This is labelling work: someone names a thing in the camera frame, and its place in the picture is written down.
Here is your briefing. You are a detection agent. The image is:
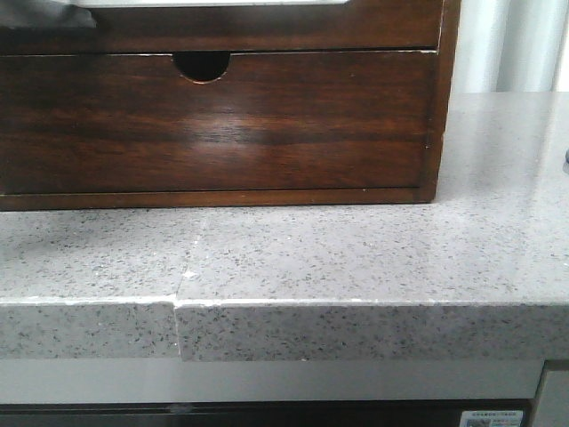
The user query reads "white QR code sticker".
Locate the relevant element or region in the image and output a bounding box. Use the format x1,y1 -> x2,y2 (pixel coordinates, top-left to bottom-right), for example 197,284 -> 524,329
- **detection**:
459,410 -> 524,427

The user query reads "dark object at right edge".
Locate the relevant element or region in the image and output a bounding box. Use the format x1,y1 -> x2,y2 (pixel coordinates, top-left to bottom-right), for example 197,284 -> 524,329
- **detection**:
563,149 -> 569,174

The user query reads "black appliance under counter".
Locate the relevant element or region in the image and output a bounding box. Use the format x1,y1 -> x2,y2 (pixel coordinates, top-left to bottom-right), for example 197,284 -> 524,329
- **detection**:
1,399 -> 533,426

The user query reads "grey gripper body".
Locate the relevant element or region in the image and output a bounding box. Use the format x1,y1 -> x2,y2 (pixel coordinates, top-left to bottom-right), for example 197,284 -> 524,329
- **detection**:
1,4 -> 96,29

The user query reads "wooden drawer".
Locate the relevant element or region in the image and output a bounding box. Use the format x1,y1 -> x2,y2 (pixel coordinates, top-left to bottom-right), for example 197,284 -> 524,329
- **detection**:
1,1 -> 444,55
1,52 -> 436,194

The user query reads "dark wooden drawer cabinet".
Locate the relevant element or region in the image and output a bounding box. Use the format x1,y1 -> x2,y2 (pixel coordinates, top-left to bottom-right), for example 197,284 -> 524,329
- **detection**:
1,1 -> 461,211

